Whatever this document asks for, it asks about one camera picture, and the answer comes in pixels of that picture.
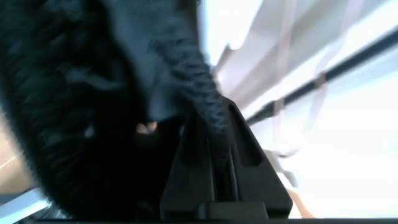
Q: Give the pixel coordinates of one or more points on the black garment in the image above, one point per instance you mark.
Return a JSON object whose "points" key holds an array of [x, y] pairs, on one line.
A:
{"points": [[77, 93]]}

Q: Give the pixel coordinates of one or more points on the black clothes rack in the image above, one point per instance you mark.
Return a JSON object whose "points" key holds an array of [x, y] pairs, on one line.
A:
{"points": [[342, 67]]}

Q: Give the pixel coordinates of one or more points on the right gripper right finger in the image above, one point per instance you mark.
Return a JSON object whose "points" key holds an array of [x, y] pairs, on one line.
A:
{"points": [[261, 186]]}

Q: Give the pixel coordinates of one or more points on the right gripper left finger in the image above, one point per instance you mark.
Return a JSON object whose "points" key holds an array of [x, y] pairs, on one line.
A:
{"points": [[186, 186]]}

